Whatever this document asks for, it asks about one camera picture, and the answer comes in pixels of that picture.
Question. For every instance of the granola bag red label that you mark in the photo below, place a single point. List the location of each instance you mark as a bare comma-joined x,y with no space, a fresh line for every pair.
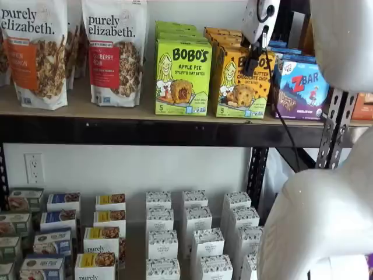
116,73

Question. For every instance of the white perforated gripper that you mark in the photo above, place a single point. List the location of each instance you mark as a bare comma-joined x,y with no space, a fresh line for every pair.
258,23

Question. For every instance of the blue oatmeal box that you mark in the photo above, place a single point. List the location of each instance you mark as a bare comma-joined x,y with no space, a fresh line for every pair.
58,220
42,268
62,201
52,243

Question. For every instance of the plain orange carton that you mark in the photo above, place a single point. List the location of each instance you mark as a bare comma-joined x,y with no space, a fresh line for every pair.
362,106

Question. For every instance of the wooden shelf board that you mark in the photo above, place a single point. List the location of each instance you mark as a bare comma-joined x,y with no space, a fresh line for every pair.
78,108
135,248

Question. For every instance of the grey metal shelf beam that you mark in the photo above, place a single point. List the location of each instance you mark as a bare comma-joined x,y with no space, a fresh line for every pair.
360,135

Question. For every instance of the granola bag orange label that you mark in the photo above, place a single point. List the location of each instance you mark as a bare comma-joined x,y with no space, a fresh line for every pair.
35,58

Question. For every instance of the yellow white granola box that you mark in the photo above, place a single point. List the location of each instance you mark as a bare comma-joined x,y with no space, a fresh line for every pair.
110,201
100,239
109,218
94,266

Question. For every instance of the green Bobo's apple pie box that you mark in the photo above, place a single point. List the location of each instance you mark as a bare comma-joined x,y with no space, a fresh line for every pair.
180,37
175,24
177,31
183,87

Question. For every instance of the white wall outlet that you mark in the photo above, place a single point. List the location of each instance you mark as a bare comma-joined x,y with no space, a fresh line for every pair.
34,169

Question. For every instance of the blue purple Zbar box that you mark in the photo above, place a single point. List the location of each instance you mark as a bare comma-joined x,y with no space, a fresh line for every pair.
300,96
284,45
294,56

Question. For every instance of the white patterned pantry box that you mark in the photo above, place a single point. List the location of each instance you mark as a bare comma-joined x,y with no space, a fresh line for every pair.
162,245
198,218
216,268
158,199
194,199
207,243
162,269
249,266
236,200
159,218
245,218
250,240

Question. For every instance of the black diagonal rack brace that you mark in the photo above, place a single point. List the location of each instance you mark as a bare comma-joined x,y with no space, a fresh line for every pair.
291,159

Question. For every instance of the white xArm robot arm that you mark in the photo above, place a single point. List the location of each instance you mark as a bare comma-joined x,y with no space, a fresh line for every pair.
335,43

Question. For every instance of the black metal shelf beam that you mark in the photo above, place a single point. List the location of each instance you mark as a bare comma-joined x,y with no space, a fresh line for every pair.
145,131

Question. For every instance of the green oatmeal box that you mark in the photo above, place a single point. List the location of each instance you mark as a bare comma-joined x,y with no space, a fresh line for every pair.
6,271
10,248
26,198
14,223

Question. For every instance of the orange Bobo's peanut butter box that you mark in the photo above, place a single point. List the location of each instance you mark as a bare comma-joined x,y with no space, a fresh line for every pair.
221,30
225,38
230,45
239,93

